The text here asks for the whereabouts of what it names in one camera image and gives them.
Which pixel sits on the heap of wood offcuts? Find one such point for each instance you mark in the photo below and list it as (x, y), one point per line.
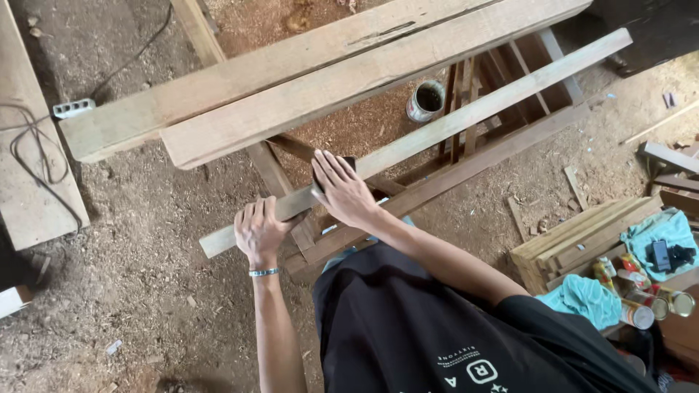
(674, 174)

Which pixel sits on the black camera pouch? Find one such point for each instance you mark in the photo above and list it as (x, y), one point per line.
(682, 255)

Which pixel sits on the dark sanding block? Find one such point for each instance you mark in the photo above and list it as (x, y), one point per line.
(349, 161)

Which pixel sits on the person's black printed shirt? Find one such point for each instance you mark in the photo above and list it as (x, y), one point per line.
(426, 338)

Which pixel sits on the wooden sawhorse frame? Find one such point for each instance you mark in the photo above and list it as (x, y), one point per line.
(437, 180)

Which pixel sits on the long narrow wooden slat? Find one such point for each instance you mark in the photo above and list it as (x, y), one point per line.
(491, 101)

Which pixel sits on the slatted wooden furniture frame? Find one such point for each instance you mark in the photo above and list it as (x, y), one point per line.
(519, 71)

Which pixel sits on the thin pale wooden stick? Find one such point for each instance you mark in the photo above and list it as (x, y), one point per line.
(663, 121)

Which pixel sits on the short wooden offcut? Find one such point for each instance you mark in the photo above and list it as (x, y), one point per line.
(576, 187)
(517, 218)

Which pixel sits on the stack of wooden slats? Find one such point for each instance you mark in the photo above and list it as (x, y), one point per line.
(579, 240)

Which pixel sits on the open dirty tin can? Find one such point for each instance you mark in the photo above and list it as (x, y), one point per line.
(426, 101)

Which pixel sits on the person's light blue shorts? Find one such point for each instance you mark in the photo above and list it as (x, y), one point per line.
(341, 256)

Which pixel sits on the thick wooden beam with crack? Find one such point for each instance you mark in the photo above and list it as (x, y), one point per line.
(229, 82)

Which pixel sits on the grey hollow metal bracket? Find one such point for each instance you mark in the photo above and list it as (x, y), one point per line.
(74, 107)

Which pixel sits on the thick pale wooden beam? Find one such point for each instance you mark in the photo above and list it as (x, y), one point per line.
(355, 76)

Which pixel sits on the crumpled teal cloth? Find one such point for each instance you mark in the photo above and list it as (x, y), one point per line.
(584, 300)

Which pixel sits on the tin can with silver lid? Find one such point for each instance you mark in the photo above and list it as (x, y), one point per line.
(639, 315)

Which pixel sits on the person's right hand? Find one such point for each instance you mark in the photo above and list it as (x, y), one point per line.
(345, 194)

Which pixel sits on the black mobile phone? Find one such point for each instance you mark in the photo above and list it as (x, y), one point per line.
(661, 255)

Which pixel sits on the dark wooden board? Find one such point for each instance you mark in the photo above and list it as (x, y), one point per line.
(650, 33)

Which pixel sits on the red yellow packet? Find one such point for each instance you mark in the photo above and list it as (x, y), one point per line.
(633, 267)

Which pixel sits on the teal cloth under phone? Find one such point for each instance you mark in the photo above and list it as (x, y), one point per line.
(644, 240)

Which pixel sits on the white box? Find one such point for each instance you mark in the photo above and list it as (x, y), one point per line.
(12, 301)

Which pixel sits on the tin can with gold lid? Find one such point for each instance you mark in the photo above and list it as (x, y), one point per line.
(652, 304)
(680, 302)

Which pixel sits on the person's left hand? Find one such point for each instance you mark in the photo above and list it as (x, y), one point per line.
(261, 232)

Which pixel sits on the wide wooden plank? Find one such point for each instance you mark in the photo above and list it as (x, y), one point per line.
(24, 180)

